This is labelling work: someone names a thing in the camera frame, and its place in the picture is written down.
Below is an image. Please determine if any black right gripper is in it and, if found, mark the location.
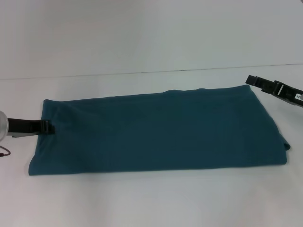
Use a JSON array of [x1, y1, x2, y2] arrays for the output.
[[245, 74, 303, 106]]

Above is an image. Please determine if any left arm cable with plug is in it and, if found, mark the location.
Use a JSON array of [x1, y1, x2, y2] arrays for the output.
[[0, 146, 12, 158]]

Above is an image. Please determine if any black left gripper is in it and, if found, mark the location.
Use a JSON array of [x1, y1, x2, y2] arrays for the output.
[[7, 118, 56, 138]]

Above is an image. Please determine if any teal FREE! print T-shirt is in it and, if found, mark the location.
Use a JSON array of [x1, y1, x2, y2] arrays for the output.
[[27, 84, 291, 177]]

